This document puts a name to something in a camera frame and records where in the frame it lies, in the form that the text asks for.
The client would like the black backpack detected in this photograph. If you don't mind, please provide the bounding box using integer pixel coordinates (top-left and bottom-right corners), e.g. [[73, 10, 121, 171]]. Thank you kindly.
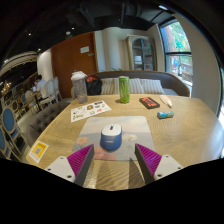
[[85, 75, 104, 97]]

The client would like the black framed window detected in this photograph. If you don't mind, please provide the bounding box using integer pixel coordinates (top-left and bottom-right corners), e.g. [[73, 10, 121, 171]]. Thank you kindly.
[[159, 19, 194, 86]]

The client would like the clear shaker bottle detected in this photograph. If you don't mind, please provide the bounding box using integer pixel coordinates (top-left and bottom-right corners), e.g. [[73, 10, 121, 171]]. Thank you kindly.
[[70, 70, 89, 105]]

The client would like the green drink can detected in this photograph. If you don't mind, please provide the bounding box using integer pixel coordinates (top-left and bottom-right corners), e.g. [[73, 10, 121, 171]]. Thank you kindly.
[[118, 75, 131, 104]]

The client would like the arched glass door cabinet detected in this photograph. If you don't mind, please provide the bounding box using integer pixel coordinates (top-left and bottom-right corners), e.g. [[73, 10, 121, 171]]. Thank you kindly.
[[125, 34, 158, 72]]

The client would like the group of dining chairs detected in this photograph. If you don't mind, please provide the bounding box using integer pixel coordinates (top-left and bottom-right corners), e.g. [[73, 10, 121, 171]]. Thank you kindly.
[[0, 76, 63, 163]]

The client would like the brown wooden door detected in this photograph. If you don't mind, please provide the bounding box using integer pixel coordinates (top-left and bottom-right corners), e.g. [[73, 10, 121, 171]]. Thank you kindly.
[[49, 31, 99, 99]]

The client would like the black box with orange print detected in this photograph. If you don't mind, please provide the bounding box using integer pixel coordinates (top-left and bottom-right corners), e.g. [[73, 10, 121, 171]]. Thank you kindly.
[[138, 96, 161, 110]]

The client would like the white and blue computer mouse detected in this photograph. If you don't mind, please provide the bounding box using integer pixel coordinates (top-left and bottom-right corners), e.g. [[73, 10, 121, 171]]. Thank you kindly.
[[99, 123, 123, 152]]

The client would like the sky and flower print mouse pad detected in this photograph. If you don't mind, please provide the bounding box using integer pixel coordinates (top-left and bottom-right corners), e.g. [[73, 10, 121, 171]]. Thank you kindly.
[[72, 115, 157, 162]]

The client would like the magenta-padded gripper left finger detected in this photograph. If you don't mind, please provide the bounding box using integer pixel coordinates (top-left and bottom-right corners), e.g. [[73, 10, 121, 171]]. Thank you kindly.
[[43, 143, 95, 187]]

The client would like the yellow square code sticker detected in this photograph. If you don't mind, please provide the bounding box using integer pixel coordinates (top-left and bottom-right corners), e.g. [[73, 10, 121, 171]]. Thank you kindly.
[[27, 140, 50, 164]]

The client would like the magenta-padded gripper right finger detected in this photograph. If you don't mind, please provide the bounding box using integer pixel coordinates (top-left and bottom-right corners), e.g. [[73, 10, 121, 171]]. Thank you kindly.
[[134, 143, 184, 185]]

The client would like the person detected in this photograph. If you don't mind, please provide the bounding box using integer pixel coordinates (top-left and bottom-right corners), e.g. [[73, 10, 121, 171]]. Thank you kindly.
[[33, 74, 50, 101]]

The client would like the white and orange squeeze tube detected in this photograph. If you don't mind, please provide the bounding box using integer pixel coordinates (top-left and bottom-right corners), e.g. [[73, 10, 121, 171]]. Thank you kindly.
[[159, 94, 174, 109]]

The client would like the striped cushion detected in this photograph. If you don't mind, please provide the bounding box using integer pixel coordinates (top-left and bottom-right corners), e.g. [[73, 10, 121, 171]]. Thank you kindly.
[[100, 77, 146, 96], [139, 78, 166, 95]]

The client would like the small green and blue pack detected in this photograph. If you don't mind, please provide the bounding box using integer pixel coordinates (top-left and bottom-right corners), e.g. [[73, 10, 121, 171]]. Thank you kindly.
[[156, 110, 175, 120]]

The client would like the white sticker sheet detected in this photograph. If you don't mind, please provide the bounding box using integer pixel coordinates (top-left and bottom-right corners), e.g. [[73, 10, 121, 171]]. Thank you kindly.
[[70, 100, 113, 123]]

